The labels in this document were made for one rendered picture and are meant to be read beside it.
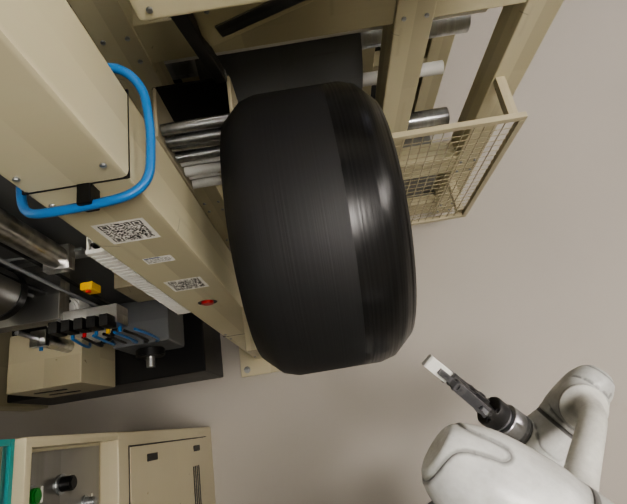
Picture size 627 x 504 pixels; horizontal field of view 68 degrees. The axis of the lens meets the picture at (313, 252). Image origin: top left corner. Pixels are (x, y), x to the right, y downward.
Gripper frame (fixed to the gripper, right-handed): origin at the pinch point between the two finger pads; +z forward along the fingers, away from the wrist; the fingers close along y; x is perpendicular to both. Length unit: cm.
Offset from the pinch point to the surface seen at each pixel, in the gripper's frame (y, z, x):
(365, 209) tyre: -30, 42, 17
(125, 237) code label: -31, 68, -10
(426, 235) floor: 121, -13, 31
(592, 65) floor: 162, -33, 163
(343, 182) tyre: -29, 47, 18
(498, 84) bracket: 40, 25, 72
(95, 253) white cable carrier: -25, 72, -18
